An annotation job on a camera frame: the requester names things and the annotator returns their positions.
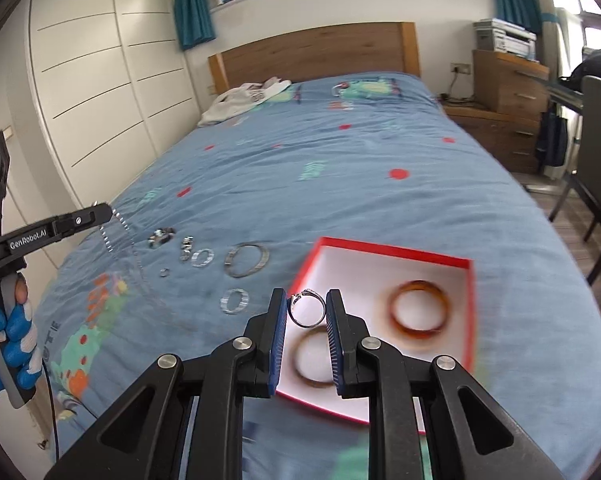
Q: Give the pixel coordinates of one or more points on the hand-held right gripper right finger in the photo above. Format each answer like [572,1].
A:
[334,345]

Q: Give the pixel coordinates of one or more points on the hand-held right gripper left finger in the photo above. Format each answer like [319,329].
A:
[279,345]

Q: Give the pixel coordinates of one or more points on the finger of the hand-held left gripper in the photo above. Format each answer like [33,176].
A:
[85,219]

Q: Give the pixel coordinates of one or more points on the dark metal bangle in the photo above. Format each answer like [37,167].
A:
[296,365]

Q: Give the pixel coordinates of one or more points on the sparkly silver band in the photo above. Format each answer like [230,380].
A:
[227,305]

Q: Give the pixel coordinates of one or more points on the red jewelry box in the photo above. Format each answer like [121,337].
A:
[360,280]

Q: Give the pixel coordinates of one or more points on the large thin silver bangle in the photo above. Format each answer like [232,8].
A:
[263,260]

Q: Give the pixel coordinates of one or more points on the person's left hand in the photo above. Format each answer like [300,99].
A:
[15,340]

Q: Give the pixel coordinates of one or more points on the amber bangle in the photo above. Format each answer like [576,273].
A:
[393,317]

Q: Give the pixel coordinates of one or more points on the white wardrobe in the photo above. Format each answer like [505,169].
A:
[95,70]

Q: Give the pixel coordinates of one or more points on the white cloth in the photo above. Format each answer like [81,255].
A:
[230,102]

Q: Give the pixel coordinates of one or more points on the blue patterned bed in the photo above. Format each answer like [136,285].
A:
[355,160]

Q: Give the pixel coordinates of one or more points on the low wooden nightstand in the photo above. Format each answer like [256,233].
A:
[500,135]

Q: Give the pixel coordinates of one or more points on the wooden headboard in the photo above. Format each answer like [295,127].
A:
[305,55]

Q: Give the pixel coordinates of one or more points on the dark blue hanging bag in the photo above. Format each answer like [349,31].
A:
[550,137]

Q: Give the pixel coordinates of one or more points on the tall wooden drawer unit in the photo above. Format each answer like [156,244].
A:
[510,82]

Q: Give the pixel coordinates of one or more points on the dark grey chair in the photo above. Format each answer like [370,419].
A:
[600,170]

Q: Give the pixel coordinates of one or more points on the white printer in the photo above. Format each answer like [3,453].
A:
[505,40]

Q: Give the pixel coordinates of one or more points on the black backpack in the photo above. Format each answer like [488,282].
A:
[598,65]

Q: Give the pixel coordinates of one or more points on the wall outlet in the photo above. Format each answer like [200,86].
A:
[461,68]

